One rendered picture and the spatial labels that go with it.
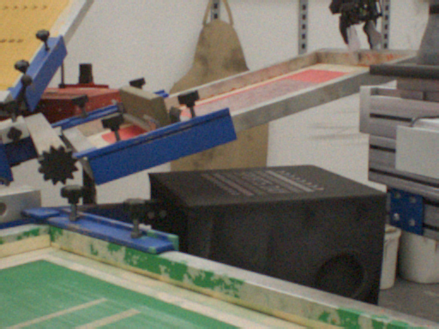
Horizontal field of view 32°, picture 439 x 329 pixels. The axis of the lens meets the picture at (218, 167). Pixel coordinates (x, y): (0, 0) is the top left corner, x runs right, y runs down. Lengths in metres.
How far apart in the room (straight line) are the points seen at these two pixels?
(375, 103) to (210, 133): 0.33
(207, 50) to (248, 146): 0.54
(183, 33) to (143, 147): 2.41
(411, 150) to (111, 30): 2.76
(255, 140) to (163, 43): 0.69
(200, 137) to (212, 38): 2.37
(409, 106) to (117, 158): 0.56
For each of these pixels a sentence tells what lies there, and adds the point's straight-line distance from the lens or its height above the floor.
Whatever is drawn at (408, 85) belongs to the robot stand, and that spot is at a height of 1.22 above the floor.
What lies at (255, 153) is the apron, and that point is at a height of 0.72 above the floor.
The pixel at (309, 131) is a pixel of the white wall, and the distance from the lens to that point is 4.14.
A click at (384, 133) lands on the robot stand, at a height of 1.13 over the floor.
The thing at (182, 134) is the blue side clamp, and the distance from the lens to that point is 1.52.
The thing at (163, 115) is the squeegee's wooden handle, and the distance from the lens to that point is 1.61.
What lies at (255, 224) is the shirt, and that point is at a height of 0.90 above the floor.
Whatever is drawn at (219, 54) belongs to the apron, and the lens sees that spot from 3.89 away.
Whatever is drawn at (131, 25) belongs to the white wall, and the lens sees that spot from 3.83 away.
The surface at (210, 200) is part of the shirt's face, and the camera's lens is 1.69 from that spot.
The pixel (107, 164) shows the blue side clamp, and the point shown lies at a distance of 1.50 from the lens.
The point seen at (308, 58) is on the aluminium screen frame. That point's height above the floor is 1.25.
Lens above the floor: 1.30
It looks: 9 degrees down
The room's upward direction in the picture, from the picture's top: straight up
